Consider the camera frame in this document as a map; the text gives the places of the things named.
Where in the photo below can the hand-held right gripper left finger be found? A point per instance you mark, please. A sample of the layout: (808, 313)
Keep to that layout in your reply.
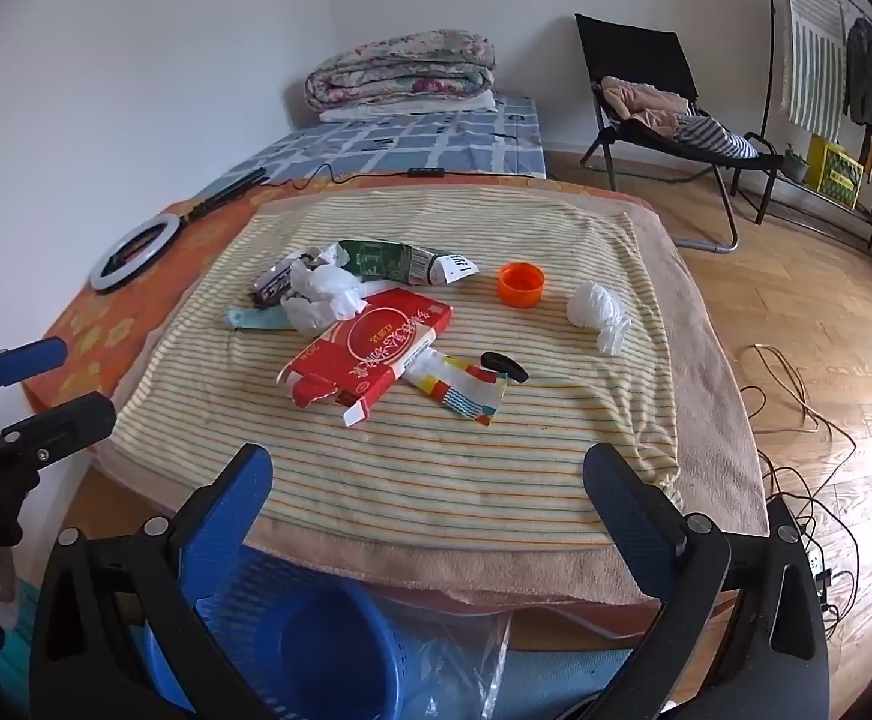
(237, 499)

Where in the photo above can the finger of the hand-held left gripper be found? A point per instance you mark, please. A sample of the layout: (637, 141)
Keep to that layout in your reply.
(60, 420)
(30, 360)

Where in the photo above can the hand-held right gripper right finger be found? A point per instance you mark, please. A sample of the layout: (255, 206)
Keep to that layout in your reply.
(627, 521)

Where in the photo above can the blue plastic basket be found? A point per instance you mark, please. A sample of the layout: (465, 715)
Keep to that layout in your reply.
(316, 637)

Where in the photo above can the small black plastic piece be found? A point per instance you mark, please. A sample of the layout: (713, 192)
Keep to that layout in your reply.
(507, 367)

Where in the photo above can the red paper box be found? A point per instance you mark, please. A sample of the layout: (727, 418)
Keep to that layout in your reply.
(368, 345)

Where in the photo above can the colourful checked wrapper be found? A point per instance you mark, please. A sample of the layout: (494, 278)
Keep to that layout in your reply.
(466, 390)

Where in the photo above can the white tissue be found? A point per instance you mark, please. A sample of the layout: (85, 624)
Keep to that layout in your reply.
(323, 296)
(593, 311)

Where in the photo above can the dark snack wrapper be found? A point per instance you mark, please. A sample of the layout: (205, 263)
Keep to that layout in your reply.
(274, 281)

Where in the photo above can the green milk carton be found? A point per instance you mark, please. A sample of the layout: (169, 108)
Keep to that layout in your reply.
(383, 259)

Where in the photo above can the orange floral sheet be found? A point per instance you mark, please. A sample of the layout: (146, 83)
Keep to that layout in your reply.
(128, 315)

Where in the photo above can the blue foam mat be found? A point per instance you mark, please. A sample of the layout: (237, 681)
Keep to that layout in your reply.
(556, 682)

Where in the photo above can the pale silicone wristband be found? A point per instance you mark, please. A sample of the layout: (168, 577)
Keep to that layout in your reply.
(252, 319)

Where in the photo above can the yellow striped towel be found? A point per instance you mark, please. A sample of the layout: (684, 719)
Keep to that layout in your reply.
(443, 465)

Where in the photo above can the power strip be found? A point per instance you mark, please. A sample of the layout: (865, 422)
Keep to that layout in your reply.
(817, 566)

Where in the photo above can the clear plastic bag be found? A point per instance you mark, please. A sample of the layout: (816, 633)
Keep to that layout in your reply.
(443, 660)

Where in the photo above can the orange bottle cap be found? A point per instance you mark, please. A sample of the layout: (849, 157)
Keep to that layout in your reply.
(514, 286)

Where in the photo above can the small potted plant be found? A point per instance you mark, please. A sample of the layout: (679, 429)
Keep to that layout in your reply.
(796, 165)

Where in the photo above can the striped garment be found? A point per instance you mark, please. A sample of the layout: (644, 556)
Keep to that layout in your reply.
(713, 136)

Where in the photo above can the blue checked bed sheet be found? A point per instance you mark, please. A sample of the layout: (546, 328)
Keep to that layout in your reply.
(421, 142)

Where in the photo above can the yellow crate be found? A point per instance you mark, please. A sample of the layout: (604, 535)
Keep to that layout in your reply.
(833, 169)

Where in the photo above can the pink clothes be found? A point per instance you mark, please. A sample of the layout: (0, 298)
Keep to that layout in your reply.
(646, 101)

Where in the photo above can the folded white blanket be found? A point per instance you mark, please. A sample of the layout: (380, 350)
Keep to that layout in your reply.
(406, 112)

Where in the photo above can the black clothes rack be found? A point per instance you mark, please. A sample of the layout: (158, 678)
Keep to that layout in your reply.
(767, 90)

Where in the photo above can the folded floral quilt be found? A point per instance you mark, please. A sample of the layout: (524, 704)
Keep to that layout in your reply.
(406, 67)

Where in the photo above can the black folding chair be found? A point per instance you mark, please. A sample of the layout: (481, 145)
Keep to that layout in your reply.
(631, 45)

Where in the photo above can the hanging dark jacket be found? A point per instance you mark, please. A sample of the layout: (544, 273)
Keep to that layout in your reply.
(867, 82)

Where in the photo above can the hanging striped cloth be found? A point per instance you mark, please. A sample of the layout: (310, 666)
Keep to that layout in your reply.
(811, 37)

